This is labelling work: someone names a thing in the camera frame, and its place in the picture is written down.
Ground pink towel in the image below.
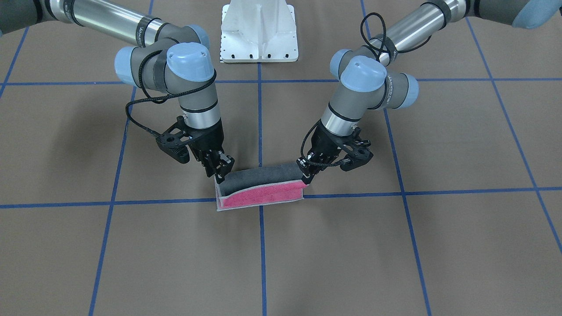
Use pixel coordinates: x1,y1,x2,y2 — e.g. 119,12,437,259
215,162,307,212

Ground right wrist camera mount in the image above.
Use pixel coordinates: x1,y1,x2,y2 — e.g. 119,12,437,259
156,116,193,164

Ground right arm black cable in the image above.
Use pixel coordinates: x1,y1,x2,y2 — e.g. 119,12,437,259
125,50,218,139

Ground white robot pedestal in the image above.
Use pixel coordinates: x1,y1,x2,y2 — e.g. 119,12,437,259
220,0,299,63

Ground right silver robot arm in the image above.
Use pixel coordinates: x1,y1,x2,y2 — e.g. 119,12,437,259
0,0,234,184

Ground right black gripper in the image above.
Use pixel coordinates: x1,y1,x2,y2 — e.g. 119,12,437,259
184,121,235,184

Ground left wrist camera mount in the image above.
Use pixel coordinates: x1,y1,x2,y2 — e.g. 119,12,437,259
340,127,373,172

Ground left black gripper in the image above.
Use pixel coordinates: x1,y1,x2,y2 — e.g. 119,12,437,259
296,123,349,185

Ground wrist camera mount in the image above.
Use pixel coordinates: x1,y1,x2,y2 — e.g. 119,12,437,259
340,127,373,172
156,116,193,164

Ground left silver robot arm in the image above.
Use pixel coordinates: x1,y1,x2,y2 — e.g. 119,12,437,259
297,0,561,184

